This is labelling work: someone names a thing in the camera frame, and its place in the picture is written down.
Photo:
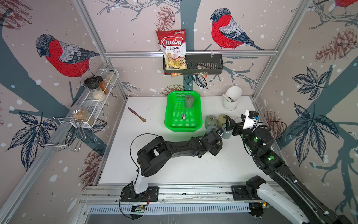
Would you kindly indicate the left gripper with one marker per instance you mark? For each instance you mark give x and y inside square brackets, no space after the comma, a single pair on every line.
[216,149]

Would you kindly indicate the black lid spice jar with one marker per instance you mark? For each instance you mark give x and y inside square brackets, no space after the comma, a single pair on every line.
[95,92]

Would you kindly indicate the pale spice jar back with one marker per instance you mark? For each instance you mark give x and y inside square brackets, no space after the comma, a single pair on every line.
[110,77]

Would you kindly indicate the white wire spice rack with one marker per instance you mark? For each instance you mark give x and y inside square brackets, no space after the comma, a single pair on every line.
[77,132]

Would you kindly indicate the silver lid grain jar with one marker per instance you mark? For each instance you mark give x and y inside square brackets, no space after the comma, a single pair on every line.
[79,113]

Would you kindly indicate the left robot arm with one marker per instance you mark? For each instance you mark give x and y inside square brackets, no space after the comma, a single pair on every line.
[153,156]

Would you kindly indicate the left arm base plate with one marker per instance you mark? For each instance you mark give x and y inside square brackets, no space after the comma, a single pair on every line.
[128,194]

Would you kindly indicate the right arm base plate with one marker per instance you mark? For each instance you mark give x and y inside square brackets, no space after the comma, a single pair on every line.
[245,193]

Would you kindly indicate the orange spice jar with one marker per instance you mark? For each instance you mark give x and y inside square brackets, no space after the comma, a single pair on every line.
[103,85]

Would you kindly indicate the small snack packet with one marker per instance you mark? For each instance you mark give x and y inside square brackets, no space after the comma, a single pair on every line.
[202,67]

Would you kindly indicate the white utensil holder cup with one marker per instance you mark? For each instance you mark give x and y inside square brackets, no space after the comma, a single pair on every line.
[234,93]

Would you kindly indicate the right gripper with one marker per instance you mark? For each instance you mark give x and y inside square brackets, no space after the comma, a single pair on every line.
[238,127]

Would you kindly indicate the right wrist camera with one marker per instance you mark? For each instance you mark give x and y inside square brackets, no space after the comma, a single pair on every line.
[251,119]

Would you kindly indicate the white spoon in holder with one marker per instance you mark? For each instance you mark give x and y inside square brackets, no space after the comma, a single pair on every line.
[226,97]

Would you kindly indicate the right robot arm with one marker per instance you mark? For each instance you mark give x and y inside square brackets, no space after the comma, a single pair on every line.
[302,207]

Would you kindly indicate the Chuba cassava chips bag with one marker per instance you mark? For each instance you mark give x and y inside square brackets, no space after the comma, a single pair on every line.
[173,46]

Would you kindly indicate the green plastic basket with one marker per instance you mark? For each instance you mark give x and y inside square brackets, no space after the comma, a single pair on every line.
[176,107]

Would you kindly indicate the green tea canister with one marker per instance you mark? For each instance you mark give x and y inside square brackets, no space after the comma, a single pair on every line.
[210,120]
[189,101]

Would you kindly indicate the dark wall-mounted basket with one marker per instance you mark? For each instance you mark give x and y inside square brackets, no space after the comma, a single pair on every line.
[215,62]

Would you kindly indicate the purple gold butter knife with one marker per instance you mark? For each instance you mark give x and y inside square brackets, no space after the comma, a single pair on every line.
[132,111]

